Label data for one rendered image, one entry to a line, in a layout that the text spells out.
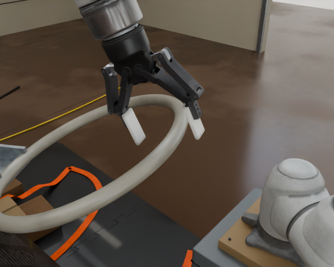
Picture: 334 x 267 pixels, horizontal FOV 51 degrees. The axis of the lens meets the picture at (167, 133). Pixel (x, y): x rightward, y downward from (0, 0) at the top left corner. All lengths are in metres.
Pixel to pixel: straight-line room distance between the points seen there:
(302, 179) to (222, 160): 1.96
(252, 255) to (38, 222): 0.68
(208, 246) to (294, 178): 0.37
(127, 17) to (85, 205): 0.31
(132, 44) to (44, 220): 0.32
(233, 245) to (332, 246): 0.35
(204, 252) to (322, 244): 0.40
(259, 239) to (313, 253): 0.25
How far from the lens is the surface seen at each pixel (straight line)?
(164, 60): 0.57
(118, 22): 0.57
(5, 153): 1.03
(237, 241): 1.16
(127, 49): 0.58
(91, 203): 0.61
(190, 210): 2.45
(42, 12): 7.07
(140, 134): 0.71
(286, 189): 0.99
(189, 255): 2.17
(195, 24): 6.06
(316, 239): 0.92
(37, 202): 2.45
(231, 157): 2.97
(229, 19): 5.69
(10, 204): 2.34
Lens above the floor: 1.68
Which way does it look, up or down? 31 degrees down
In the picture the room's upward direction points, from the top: straight up
